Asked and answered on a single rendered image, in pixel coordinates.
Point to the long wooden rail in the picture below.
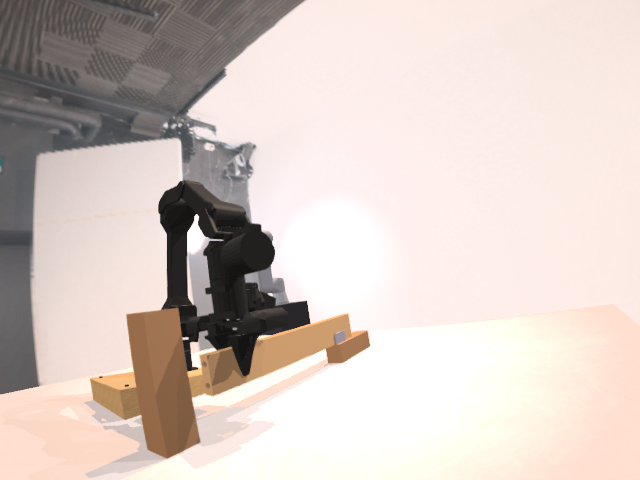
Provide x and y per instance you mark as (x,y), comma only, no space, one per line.
(221,372)

